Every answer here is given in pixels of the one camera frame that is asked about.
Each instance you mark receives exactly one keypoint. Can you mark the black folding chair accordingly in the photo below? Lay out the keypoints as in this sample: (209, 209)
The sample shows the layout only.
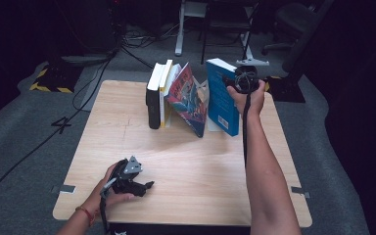
(228, 25)

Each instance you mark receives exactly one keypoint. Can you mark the dark equipment box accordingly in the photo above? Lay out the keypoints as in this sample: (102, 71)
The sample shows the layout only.
(91, 29)

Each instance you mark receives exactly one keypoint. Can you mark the white expandable bookend rack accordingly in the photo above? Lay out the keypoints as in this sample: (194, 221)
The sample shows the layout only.
(213, 125)

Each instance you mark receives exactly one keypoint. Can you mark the person's left hand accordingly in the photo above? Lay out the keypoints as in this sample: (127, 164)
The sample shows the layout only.
(116, 197)

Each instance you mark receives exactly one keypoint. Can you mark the blue paperback book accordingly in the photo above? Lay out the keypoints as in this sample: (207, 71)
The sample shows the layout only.
(220, 104)

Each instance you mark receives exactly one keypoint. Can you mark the black hardcover book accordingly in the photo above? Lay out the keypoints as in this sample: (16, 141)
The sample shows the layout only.
(152, 107)

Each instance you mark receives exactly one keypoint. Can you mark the yellow paperback book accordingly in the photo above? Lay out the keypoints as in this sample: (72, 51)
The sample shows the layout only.
(162, 111)

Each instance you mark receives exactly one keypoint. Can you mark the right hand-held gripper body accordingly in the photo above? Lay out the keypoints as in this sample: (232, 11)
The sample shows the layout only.
(241, 73)

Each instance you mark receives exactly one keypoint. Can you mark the grey tape piece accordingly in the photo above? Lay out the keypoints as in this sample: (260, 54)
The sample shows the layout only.
(300, 192)
(63, 189)

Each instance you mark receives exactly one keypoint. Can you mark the black yellow striped base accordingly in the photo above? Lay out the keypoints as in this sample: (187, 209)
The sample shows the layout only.
(55, 80)
(285, 91)

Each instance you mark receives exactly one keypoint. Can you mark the red illustrated book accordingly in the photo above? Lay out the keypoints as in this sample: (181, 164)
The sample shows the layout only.
(189, 101)

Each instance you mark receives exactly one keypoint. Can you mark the white desk frame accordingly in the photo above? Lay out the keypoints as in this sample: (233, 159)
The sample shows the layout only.
(179, 42)

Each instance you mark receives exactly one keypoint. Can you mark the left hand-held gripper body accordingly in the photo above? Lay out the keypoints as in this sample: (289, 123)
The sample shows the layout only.
(132, 166)

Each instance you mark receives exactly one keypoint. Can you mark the person's right hand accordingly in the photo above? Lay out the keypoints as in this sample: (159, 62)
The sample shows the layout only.
(256, 103)

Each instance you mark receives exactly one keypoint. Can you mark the black office chair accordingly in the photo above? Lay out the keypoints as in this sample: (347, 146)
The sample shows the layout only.
(290, 19)

